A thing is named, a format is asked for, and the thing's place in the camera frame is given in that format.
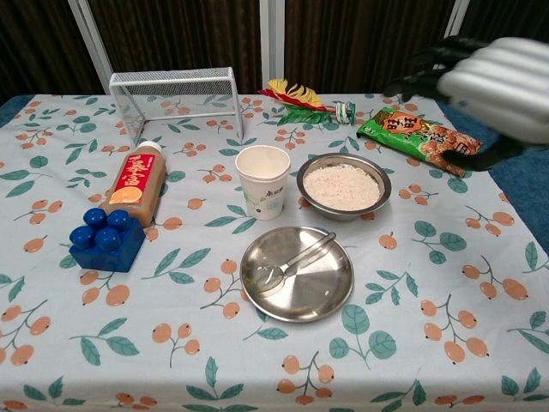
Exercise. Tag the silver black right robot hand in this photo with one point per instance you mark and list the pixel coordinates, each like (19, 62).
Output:
(506, 90)

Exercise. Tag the metal spoon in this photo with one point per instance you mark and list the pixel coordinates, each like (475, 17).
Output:
(274, 279)

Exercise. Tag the white rice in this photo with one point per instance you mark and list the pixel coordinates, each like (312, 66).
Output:
(341, 188)

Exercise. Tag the steel bowl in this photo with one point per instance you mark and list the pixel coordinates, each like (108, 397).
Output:
(343, 216)

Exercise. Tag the white paper cup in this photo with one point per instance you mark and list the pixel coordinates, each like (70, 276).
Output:
(263, 193)

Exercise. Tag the green snack bag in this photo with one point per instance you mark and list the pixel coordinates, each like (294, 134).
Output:
(399, 133)

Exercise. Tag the colourful feather shuttlecock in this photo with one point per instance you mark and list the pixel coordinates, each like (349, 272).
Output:
(300, 96)

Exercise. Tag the round steel plate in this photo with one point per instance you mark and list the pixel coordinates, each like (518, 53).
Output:
(317, 296)

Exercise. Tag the brown drink bottle red label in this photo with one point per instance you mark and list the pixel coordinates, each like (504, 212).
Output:
(135, 180)

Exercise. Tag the blue toy building block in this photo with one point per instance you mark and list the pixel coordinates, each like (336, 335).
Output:
(116, 253)

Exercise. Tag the floral printed tablecloth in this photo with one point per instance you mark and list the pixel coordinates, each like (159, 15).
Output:
(171, 365)

